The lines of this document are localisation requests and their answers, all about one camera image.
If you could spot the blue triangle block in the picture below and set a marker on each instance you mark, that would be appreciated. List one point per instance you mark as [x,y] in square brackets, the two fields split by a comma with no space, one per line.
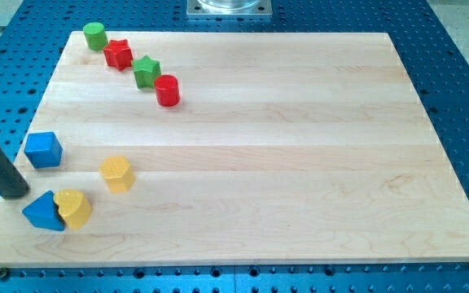
[43,213]

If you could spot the green star block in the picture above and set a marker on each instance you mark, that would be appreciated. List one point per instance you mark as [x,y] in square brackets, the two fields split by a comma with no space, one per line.
[145,70]

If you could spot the yellow hexagon block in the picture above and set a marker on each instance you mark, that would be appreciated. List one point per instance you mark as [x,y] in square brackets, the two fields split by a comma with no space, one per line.
[117,173]

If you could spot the left board corner screw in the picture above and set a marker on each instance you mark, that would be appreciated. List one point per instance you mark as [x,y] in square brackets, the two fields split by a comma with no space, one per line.
[4,274]

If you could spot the blue cube block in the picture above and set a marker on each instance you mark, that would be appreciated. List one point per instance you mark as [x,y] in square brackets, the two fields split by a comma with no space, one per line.
[43,150]

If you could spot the red cylinder block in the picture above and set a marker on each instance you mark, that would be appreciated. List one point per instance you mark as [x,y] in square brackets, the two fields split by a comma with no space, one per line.
[167,90]

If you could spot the yellow heart block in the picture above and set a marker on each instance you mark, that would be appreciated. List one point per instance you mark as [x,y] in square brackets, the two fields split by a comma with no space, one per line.
[73,207]

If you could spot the red star block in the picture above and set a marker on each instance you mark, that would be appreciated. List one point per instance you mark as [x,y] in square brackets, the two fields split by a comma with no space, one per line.
[118,54]

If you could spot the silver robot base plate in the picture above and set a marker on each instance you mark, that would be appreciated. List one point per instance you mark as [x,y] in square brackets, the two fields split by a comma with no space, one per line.
[228,7]

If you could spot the green cylinder block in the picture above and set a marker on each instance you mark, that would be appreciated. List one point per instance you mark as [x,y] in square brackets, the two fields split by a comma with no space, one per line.
[95,35]

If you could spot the light wooden board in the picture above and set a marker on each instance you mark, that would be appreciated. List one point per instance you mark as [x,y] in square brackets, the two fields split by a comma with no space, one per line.
[285,148]

